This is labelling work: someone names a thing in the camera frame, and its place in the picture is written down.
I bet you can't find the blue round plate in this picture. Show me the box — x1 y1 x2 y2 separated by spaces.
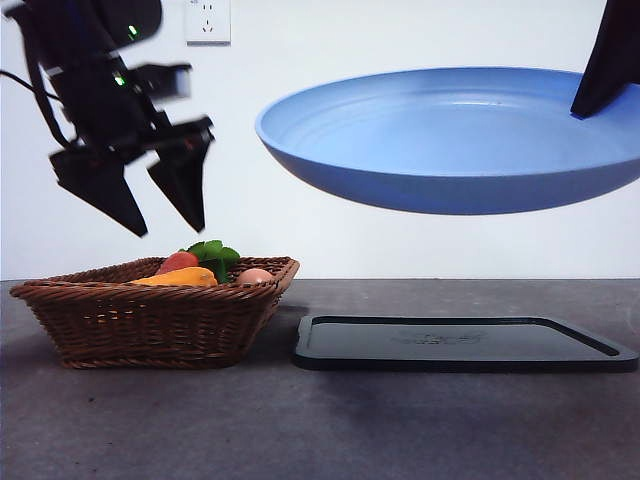
253 66 640 216

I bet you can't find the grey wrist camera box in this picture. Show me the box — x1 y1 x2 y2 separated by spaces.
132 63 195 100

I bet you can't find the black rectangular tray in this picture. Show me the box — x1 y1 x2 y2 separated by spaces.
293 314 640 375

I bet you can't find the brown egg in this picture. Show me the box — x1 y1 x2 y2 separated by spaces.
235 268 275 287

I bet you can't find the white wall socket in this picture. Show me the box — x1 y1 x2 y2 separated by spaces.
185 0 233 47

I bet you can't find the brown wicker basket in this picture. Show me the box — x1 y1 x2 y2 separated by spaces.
8 255 301 370

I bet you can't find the black cable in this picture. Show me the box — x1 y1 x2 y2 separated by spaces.
0 68 84 149

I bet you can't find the orange carrot with green leaves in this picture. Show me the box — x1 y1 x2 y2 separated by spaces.
157 239 242 285

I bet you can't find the yellow orange corn cob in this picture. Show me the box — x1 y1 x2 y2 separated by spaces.
130 266 220 289

